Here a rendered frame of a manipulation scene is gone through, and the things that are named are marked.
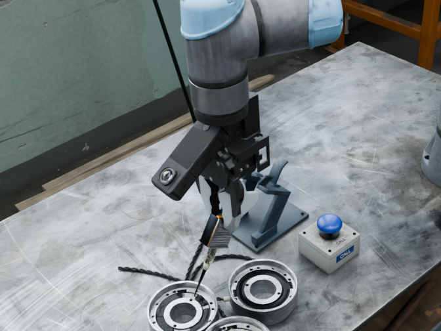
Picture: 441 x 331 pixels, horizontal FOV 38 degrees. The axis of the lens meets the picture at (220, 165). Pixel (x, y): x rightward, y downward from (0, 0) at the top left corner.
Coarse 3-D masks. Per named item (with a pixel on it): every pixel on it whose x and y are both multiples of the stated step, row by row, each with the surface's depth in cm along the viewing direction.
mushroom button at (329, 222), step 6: (324, 216) 103; (330, 216) 103; (336, 216) 103; (318, 222) 103; (324, 222) 102; (330, 222) 102; (336, 222) 102; (342, 222) 103; (318, 228) 103; (324, 228) 102; (330, 228) 102; (336, 228) 102
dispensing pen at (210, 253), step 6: (210, 216) 94; (216, 216) 94; (210, 222) 94; (216, 222) 94; (210, 228) 94; (204, 234) 95; (210, 234) 94; (204, 240) 95; (210, 252) 96; (216, 252) 96; (210, 258) 96; (204, 264) 97; (210, 264) 97; (204, 270) 97; (198, 282) 98
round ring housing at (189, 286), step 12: (168, 288) 99; (180, 288) 100; (192, 288) 100; (204, 288) 98; (156, 300) 98; (180, 300) 98; (192, 300) 98; (216, 300) 96; (168, 312) 96; (180, 312) 99; (192, 312) 98; (216, 312) 94; (156, 324) 95; (180, 324) 94; (192, 324) 94
